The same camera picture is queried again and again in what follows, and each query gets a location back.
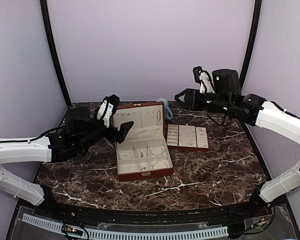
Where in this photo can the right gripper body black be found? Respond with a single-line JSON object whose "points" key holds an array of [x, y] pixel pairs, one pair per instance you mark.
{"points": [[196, 104]]}

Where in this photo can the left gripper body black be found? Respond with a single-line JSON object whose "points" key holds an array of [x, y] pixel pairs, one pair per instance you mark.
{"points": [[113, 136]]}

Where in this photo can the brown jewelry box cream lining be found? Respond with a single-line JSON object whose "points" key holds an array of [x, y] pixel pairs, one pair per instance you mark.
{"points": [[134, 159]]}

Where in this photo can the brown jewelry tray cream lining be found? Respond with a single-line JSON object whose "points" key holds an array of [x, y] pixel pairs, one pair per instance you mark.
{"points": [[187, 138]]}

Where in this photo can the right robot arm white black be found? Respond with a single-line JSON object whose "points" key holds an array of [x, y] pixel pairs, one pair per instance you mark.
{"points": [[221, 92]]}

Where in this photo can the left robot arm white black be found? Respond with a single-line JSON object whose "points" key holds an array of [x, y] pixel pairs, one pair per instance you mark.
{"points": [[59, 144]]}

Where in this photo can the light blue mug upside down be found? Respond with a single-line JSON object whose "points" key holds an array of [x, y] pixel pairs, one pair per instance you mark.
{"points": [[167, 111]]}

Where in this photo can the silver bangle upper compartment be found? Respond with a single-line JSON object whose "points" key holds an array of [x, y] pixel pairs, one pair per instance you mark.
{"points": [[157, 151]]}

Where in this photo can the silver bangle compartment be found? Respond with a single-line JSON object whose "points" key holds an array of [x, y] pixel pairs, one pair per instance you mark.
{"points": [[160, 165], [157, 151]]}

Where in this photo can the silver bangle lower compartment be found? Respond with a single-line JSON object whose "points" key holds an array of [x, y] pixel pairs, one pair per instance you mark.
{"points": [[160, 165]]}

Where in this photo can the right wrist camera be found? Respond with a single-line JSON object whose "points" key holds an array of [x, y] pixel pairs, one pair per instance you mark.
{"points": [[203, 78]]}

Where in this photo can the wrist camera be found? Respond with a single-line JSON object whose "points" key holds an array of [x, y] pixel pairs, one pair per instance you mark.
{"points": [[107, 109], [203, 78]]}

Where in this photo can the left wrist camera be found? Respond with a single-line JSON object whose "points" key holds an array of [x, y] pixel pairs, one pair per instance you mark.
{"points": [[107, 109]]}

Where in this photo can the white slotted cable duct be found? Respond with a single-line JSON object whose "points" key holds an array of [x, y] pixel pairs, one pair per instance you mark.
{"points": [[73, 232]]}

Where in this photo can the right black frame post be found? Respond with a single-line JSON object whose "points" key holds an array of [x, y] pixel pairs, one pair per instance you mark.
{"points": [[247, 51]]}

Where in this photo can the black frame post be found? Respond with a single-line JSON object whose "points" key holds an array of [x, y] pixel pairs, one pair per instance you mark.
{"points": [[53, 51], [247, 51]]}

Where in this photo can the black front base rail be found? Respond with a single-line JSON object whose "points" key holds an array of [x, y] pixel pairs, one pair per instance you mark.
{"points": [[235, 214]]}

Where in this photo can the left black frame post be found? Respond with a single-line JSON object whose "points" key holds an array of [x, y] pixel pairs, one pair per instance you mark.
{"points": [[53, 51]]}

